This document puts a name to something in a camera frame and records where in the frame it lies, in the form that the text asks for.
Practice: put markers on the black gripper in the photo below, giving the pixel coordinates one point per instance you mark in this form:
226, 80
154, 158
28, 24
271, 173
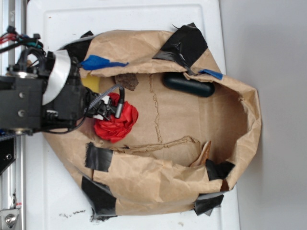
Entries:
65, 99

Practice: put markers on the yellow green sponge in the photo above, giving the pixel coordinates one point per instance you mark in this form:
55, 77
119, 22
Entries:
91, 82

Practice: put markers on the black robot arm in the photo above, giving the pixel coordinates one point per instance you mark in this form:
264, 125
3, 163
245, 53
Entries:
43, 92

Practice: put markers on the red crumpled paper ball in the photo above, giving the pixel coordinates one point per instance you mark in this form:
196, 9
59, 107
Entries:
116, 129

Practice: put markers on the brown scouring pad piece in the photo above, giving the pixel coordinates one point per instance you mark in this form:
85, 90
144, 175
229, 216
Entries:
128, 81

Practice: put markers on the white plastic tray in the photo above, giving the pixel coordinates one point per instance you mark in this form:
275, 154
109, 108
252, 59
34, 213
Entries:
53, 201

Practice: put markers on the dark green oblong case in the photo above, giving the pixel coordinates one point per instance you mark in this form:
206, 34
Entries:
177, 81

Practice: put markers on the brown paper bag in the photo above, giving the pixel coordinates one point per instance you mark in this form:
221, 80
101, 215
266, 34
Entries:
185, 151

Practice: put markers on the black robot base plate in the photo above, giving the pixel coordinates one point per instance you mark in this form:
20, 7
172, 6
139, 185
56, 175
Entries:
7, 154

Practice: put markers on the aluminium frame rail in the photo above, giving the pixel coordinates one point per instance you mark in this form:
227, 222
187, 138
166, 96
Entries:
12, 194

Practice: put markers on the metal corner bracket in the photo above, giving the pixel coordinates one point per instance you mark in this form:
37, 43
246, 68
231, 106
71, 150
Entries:
10, 219

